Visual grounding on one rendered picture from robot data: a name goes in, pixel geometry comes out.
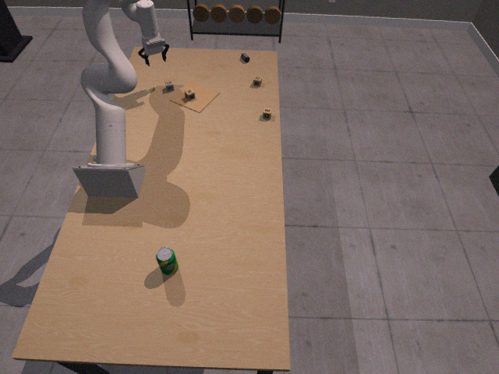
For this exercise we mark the tan mat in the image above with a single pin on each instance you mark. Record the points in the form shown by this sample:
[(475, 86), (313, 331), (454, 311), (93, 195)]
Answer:
[(203, 96)]

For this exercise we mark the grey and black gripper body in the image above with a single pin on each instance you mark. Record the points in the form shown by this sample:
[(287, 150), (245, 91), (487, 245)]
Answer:
[(151, 51)]

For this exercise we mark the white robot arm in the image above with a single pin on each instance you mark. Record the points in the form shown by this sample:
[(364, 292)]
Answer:
[(116, 77)]

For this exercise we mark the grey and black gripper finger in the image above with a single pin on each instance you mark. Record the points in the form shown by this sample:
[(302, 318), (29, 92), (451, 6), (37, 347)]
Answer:
[(165, 51), (144, 56)]

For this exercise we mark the green drink can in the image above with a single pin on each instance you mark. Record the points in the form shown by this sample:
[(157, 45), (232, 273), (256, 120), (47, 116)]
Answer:
[(167, 261)]

